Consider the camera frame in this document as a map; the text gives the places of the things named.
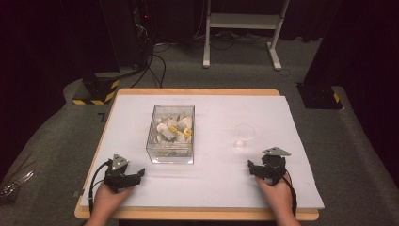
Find clear plastic cup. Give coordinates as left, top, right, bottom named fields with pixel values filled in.
left=232, top=123, right=256, bottom=151

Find pile of tea bags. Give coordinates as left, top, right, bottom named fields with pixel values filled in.
left=154, top=112, right=194, bottom=146

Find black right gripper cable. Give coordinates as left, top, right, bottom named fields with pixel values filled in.
left=280, top=173, right=298, bottom=218

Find person's left hand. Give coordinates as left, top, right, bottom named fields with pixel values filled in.
left=93, top=183, right=135, bottom=219

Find clear plastic box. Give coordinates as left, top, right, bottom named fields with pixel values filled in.
left=145, top=104, right=196, bottom=165

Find black yellow striped stand base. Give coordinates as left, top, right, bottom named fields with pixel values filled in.
left=72, top=72, right=121, bottom=106

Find white foam board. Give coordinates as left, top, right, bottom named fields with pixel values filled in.
left=80, top=94, right=326, bottom=210

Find white metal desk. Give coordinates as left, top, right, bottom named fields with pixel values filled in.
left=202, top=0, right=292, bottom=72

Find wooden table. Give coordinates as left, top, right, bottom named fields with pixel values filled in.
left=73, top=88, right=320, bottom=222

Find black equipment cabinet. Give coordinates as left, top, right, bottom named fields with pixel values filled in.
left=99, top=0, right=153, bottom=70

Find black floor cables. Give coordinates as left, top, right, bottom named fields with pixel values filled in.
left=131, top=40, right=172, bottom=89

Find grey metallic object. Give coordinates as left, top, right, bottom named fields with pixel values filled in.
left=0, top=169, right=35, bottom=202

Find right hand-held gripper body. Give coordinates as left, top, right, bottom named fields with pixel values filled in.
left=259, top=146, right=292, bottom=186

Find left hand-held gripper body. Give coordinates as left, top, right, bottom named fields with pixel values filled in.
left=103, top=153, right=142, bottom=193

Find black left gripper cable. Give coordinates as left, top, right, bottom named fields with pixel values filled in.
left=88, top=159, right=113, bottom=216

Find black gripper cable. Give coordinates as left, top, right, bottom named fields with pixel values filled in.
left=88, top=159, right=113, bottom=216
left=280, top=173, right=298, bottom=218

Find person's right hand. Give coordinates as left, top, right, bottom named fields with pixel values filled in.
left=255, top=175, right=295, bottom=218

